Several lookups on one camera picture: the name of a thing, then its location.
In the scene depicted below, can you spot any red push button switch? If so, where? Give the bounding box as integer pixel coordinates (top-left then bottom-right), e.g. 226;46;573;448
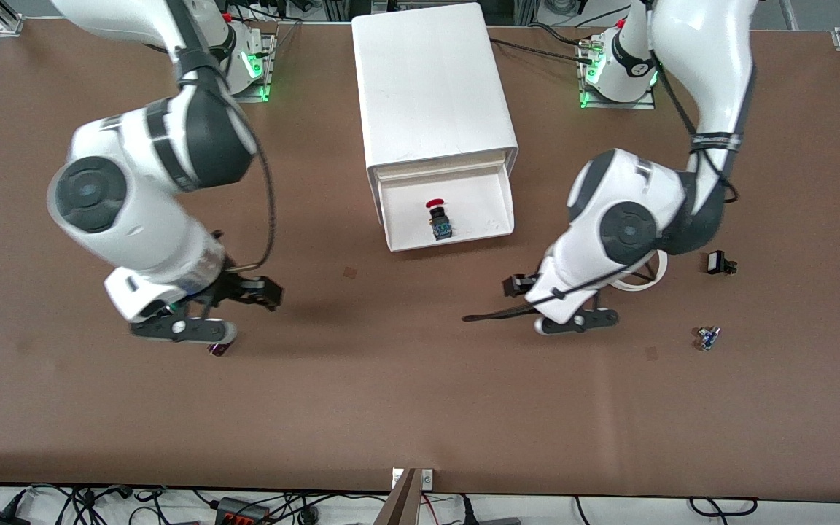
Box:
424;198;454;242

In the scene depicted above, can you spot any white plastic drawer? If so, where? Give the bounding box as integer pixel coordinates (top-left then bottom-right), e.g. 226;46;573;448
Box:
378;163;516;253
369;149;514;182

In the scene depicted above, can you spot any white drawer cabinet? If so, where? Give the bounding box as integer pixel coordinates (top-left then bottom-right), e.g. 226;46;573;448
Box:
351;2;519;227

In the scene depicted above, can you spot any white curved plastic clip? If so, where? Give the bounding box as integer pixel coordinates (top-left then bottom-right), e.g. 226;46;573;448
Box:
613;248;669;292

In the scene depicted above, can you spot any black orange power strip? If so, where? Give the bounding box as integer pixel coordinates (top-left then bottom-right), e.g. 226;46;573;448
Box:
216;497;273;525

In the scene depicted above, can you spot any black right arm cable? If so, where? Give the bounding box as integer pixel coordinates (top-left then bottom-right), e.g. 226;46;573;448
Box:
172;0;277;272

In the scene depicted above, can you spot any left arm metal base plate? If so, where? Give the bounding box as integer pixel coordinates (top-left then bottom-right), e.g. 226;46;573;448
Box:
579;36;656;110

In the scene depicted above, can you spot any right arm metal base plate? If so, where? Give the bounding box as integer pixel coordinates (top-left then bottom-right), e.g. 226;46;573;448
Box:
234;28;276;103

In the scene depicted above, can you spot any grey camera mount bar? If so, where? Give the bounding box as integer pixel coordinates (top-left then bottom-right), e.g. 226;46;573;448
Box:
374;468;418;525

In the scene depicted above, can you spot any black looped cable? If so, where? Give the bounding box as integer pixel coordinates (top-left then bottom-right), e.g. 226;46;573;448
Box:
688;497;760;517

